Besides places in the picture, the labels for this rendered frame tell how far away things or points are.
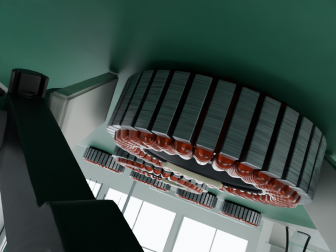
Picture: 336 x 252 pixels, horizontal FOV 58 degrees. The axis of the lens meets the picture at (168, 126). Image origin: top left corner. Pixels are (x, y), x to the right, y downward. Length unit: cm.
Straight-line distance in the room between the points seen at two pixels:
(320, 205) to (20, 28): 18
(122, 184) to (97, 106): 643
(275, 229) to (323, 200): 80
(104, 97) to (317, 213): 12
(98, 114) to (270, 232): 85
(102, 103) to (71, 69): 5
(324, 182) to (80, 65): 15
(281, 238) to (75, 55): 88
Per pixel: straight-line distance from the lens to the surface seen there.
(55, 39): 17
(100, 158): 75
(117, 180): 658
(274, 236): 98
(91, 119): 16
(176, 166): 20
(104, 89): 16
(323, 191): 18
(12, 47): 23
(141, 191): 660
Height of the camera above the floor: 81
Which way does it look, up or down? 13 degrees down
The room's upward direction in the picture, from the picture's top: 159 degrees counter-clockwise
